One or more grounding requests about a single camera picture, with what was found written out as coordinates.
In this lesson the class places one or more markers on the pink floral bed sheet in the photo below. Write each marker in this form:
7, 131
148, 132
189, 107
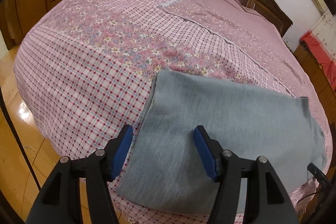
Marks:
88, 67

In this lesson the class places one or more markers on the grey fleece pants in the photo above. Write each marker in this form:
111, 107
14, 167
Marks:
165, 171

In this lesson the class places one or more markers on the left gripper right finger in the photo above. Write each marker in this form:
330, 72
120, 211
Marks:
213, 157

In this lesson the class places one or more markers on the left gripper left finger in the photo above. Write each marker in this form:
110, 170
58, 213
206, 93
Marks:
113, 156

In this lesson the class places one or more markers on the red and cream curtain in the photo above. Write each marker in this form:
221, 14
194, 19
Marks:
321, 40

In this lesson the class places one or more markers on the wooden low cabinet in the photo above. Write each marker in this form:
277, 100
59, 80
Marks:
317, 77

